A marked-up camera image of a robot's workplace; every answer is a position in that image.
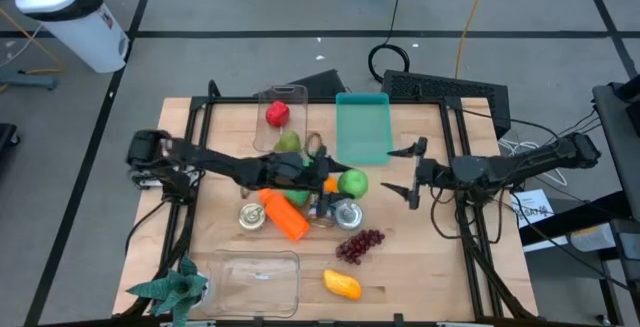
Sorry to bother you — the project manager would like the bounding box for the wide clear plastic bin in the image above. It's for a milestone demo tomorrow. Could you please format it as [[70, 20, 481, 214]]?
[[202, 249, 302, 319]]

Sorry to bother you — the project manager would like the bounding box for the green apple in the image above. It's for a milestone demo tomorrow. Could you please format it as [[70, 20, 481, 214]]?
[[337, 168, 370, 200]]

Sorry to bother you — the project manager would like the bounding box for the white printed paper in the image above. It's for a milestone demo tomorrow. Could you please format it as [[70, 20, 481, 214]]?
[[512, 188, 556, 229]]

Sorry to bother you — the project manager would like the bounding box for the red apple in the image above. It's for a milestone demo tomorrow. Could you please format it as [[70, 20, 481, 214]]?
[[264, 100, 291, 128]]

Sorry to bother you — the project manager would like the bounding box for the white trash can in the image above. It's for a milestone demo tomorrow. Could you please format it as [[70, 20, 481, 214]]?
[[13, 0, 130, 74]]

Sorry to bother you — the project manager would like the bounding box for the gold lid tin can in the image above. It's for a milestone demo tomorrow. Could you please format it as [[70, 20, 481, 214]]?
[[237, 202, 267, 232]]

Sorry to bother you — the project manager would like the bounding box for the purple grape bunch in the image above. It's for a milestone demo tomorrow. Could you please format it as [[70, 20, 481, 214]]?
[[335, 228, 386, 266]]

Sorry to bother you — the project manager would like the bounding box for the yellow orange mango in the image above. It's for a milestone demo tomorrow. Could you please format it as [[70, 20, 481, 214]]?
[[322, 268, 363, 301]]

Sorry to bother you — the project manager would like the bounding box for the grey chair base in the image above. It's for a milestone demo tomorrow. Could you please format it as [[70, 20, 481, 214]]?
[[0, 69, 59, 92]]

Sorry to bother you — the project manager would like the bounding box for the green pear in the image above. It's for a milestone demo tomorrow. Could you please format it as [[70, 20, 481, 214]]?
[[273, 129, 303, 153]]

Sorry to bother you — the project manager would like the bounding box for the orange plastic bottle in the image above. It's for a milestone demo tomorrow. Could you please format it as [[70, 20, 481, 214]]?
[[257, 188, 311, 242]]

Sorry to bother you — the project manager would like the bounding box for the narrow clear plastic bin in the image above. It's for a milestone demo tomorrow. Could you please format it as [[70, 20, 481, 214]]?
[[252, 84, 310, 154]]

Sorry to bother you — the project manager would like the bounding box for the black metal rig frame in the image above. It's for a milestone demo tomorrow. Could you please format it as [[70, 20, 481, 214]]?
[[119, 79, 539, 327]]

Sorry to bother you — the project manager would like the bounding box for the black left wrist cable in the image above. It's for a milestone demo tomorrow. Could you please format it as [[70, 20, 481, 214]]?
[[304, 131, 327, 161]]

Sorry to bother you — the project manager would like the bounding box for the teal plastic bin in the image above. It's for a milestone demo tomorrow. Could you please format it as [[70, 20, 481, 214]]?
[[334, 91, 394, 167]]

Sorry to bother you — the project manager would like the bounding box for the black coiled floor cable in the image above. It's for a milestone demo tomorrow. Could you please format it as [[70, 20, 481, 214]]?
[[367, 0, 412, 84]]

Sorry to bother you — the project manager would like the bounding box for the yellow floor cable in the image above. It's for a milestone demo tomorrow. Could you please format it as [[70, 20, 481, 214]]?
[[0, 6, 66, 76]]

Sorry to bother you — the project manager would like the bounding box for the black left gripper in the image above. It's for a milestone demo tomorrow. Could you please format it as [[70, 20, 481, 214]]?
[[244, 146, 356, 218]]

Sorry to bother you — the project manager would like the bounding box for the green artificial plant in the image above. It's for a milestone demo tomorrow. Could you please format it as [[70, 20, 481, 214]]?
[[125, 256, 210, 327]]

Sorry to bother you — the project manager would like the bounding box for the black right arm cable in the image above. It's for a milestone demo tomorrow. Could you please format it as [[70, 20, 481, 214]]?
[[459, 108, 564, 143]]

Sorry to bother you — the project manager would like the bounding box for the yellow hanging cable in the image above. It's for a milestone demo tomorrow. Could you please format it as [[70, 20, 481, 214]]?
[[453, 0, 492, 79]]

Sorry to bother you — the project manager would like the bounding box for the black computer tower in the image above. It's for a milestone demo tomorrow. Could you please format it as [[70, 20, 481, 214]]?
[[380, 69, 512, 141]]

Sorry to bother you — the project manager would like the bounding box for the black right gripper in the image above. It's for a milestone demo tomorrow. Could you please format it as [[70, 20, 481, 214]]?
[[380, 136, 455, 211]]

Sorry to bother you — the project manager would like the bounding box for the black side desk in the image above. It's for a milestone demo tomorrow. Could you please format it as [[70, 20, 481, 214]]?
[[592, 74, 640, 203]]

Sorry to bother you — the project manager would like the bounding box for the silver lid tin can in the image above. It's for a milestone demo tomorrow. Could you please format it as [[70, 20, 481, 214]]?
[[333, 199, 365, 232]]

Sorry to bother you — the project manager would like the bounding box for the green plastic bottle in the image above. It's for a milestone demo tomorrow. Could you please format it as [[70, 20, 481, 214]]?
[[283, 158, 326, 208]]

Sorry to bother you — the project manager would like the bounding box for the white cable bundle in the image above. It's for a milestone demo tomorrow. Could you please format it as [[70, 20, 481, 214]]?
[[497, 136, 569, 188]]

